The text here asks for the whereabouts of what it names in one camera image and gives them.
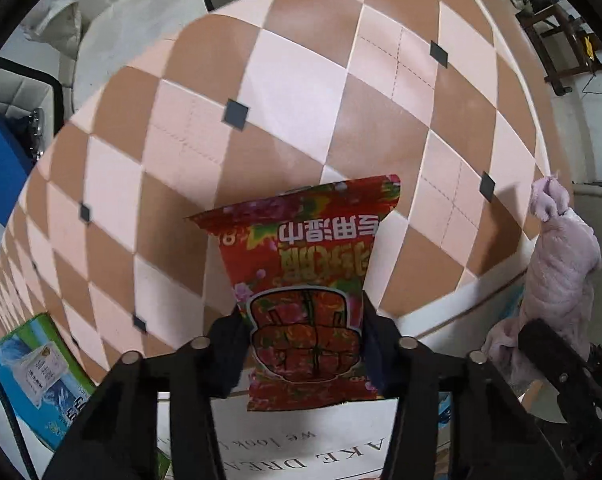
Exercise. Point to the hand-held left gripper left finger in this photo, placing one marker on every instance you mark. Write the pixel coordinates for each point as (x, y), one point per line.
(227, 357)

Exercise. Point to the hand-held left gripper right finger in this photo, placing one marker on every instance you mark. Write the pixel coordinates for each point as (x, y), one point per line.
(381, 357)

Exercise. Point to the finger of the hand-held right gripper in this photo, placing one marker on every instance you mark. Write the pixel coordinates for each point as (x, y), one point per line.
(563, 367)

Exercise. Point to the red snack packet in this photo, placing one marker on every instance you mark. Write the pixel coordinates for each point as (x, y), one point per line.
(306, 280)

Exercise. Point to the pink plush toy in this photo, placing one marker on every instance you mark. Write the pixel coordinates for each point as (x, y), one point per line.
(561, 270)

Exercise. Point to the white paper with text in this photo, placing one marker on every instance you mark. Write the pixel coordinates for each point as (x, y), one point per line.
(301, 440)

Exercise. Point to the blue-green carton box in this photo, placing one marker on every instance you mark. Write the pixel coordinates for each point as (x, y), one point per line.
(36, 375)

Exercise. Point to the checkered bed sheet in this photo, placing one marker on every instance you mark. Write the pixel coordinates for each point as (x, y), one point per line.
(291, 110)

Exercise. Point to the blue board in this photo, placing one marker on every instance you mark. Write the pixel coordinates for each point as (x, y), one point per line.
(1, 160)

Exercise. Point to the yellow tag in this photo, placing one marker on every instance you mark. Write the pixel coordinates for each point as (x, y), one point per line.
(589, 46)

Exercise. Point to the dark wooden chair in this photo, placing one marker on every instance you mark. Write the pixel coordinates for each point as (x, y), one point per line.
(561, 35)

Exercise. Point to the white quilted seat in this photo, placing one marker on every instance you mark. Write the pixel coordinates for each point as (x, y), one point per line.
(16, 95)

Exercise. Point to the white pillow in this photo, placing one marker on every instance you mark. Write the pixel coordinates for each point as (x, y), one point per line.
(56, 20)

